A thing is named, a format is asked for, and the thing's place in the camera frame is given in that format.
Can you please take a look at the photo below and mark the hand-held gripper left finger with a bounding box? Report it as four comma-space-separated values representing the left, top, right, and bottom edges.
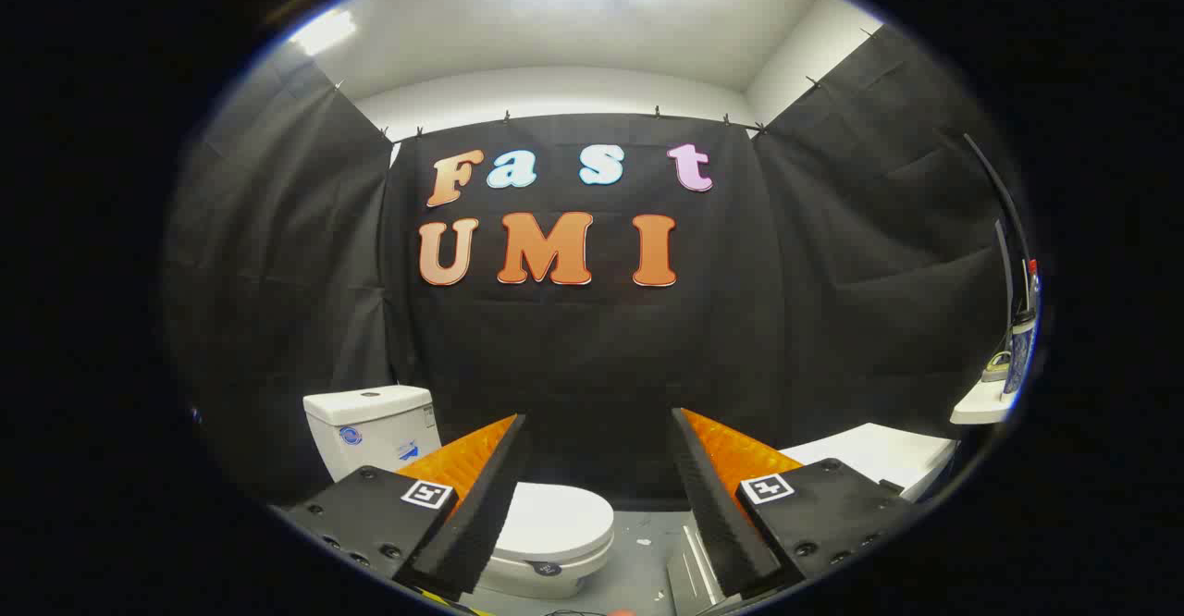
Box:
277, 414, 530, 603

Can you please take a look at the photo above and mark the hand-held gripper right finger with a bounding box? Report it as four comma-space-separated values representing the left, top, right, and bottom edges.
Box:
670, 407, 914, 598

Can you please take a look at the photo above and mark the white toilet lid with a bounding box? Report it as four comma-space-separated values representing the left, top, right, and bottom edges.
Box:
490, 483, 615, 566

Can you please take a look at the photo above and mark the white toilet bowl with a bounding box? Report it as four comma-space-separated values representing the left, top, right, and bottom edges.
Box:
476, 542, 613, 600

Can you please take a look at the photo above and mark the white toilet tank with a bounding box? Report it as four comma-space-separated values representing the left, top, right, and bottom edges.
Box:
303, 385, 443, 483

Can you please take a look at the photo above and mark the grey cabinet with white top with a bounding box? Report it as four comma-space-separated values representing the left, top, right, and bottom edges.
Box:
780, 424, 958, 502

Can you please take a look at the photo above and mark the black backdrop cloth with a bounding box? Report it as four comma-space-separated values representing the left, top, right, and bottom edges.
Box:
162, 24, 1018, 511

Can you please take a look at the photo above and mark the thin black curved pole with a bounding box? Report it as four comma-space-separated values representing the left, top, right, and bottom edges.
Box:
962, 133, 1033, 321

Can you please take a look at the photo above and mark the small ceiling light panel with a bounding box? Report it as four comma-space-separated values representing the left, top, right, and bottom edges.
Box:
289, 8, 358, 56

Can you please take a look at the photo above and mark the white wall shelf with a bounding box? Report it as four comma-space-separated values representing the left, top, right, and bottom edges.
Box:
950, 378, 1018, 425

